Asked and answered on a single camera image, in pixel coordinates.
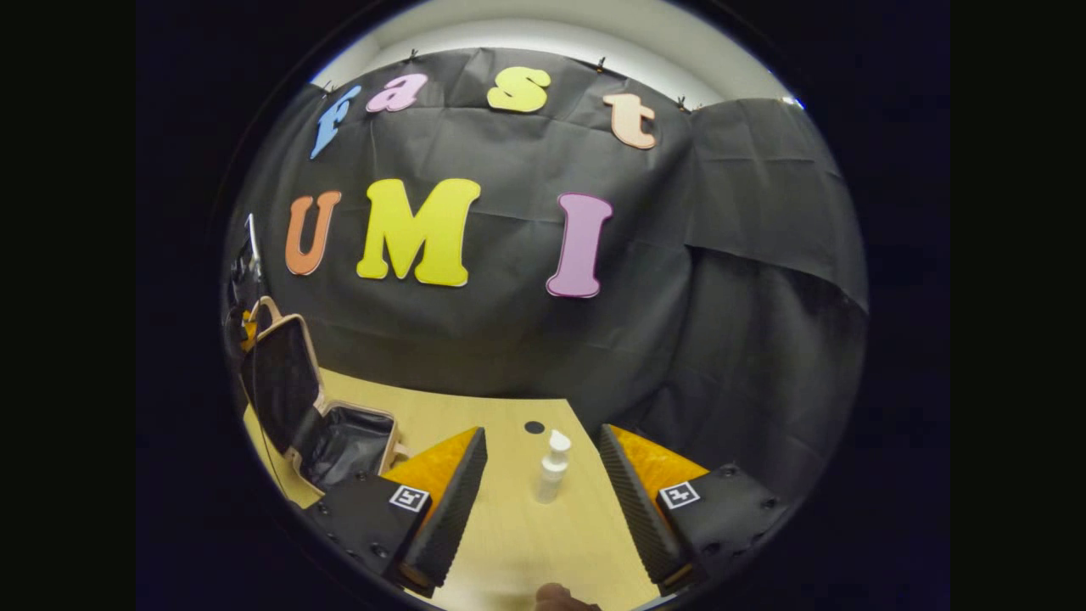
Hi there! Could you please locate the white pump bottle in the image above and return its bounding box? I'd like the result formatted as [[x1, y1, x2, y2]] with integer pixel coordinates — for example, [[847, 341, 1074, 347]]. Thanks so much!
[[535, 429, 572, 505]]

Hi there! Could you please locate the black backdrop cloth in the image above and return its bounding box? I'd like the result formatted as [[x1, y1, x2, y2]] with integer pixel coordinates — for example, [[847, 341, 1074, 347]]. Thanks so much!
[[222, 47, 870, 502]]

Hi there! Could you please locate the pink suitcase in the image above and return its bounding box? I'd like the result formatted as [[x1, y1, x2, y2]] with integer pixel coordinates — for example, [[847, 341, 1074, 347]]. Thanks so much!
[[240, 295, 410, 497]]

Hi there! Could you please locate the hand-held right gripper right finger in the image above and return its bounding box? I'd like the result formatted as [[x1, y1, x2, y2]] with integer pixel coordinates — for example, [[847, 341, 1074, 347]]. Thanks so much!
[[599, 423, 790, 595]]

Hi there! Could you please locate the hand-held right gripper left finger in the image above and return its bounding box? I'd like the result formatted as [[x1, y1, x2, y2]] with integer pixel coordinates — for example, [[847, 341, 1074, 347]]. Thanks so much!
[[301, 426, 489, 599]]

